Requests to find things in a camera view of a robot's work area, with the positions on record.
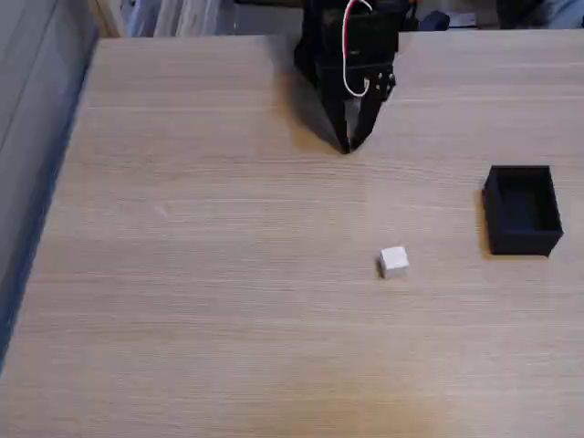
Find white block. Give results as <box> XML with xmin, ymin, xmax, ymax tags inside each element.
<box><xmin>377</xmin><ymin>245</ymin><xmax>411</xmax><ymax>280</ymax></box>

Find black open box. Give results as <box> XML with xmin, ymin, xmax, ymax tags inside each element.
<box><xmin>482</xmin><ymin>164</ymin><xmax>565</xmax><ymax>257</ymax></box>

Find dark blue small object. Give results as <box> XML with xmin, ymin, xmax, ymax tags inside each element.
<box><xmin>418</xmin><ymin>10</ymin><xmax>476</xmax><ymax>33</ymax></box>

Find white stacked panels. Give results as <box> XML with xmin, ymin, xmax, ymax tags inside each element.
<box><xmin>127</xmin><ymin>0</ymin><xmax>235</xmax><ymax>38</ymax></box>

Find dark blue fabric item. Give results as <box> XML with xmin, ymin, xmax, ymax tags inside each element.
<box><xmin>495</xmin><ymin>0</ymin><xmax>584</xmax><ymax>31</ymax></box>

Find white and red cable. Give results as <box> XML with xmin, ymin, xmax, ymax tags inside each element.
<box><xmin>341</xmin><ymin>0</ymin><xmax>373</xmax><ymax>99</ymax></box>

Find light wooden frame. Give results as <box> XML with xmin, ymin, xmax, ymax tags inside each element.
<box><xmin>87</xmin><ymin>0</ymin><xmax>128</xmax><ymax>39</ymax></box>

